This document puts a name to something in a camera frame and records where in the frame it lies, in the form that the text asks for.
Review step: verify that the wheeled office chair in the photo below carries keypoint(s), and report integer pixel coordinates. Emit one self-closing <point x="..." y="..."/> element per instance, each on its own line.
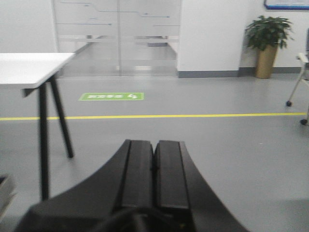
<point x="304" y="71"/>

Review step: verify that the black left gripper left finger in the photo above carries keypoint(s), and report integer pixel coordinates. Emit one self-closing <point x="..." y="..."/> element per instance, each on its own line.
<point x="124" y="180"/>

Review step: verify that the gold plant pot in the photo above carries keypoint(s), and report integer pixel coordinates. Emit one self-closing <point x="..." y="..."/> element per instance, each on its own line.
<point x="265" y="62"/>

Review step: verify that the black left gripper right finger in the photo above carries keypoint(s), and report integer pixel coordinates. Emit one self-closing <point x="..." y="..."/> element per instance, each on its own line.
<point x="182" y="187"/>

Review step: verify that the green floor sticker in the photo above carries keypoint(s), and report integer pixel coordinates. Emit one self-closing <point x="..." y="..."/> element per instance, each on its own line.
<point x="118" y="96"/>

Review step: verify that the white table black legs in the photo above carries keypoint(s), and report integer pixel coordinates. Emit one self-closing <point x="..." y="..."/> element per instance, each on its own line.
<point x="29" y="72"/>

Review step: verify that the frosted glass door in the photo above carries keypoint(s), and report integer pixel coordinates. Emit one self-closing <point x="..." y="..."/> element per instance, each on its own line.
<point x="119" y="37"/>

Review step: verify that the blue framed wall board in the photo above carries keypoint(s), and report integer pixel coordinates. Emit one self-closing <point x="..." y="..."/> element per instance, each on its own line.
<point x="287" y="4"/>

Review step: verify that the green potted plant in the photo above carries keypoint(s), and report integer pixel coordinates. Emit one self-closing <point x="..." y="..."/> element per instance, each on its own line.
<point x="268" y="31"/>

